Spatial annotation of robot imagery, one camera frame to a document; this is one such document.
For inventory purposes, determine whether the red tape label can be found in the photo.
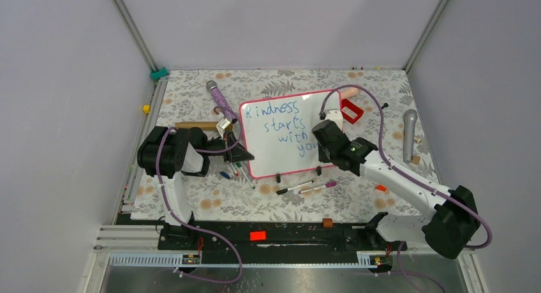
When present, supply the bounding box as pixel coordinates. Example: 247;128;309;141
249;230;267;241

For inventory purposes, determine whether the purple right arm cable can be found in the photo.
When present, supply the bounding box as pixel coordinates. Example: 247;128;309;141
318;84;494;293

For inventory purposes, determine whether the red capped marker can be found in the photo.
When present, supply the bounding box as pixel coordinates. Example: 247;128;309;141
230;163;239;176

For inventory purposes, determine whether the purple glitter microphone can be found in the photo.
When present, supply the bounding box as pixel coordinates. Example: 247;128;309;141
206;80;237;123

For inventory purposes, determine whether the pink framed whiteboard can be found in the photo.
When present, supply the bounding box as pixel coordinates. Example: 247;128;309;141
239;90;329;179

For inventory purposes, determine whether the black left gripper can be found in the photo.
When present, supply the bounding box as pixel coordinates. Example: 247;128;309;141
201;131;254;163

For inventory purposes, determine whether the brown small block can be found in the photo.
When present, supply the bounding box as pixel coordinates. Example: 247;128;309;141
322;218;334;228

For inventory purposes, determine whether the silver toy microphone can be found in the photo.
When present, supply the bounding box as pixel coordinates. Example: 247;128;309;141
403;109;418;163

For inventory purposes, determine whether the green capped marker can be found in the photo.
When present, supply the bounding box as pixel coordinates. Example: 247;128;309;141
236;162;255;190

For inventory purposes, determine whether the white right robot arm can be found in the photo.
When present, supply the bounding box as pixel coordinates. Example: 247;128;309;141
312;120;482;259

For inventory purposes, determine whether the floral patterned mat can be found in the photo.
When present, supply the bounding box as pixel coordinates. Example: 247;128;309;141
157;70;417;222

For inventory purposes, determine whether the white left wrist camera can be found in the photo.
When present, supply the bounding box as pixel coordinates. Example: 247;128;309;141
216;117;233;137

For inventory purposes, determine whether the purple capped marker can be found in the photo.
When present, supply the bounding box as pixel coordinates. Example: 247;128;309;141
298;181;337;194

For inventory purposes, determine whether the green corner clamp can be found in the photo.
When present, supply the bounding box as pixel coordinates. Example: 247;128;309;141
150;67;169;81

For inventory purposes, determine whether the yellow small cube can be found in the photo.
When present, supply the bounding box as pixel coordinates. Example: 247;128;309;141
142;105;151;114

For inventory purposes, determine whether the black capped marker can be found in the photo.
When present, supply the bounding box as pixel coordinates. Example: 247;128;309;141
276;180;314;195

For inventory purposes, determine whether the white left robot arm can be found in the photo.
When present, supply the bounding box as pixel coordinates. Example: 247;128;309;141
137;126;255;249

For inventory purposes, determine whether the orange triangle block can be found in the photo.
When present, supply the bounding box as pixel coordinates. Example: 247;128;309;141
375;184;387;192

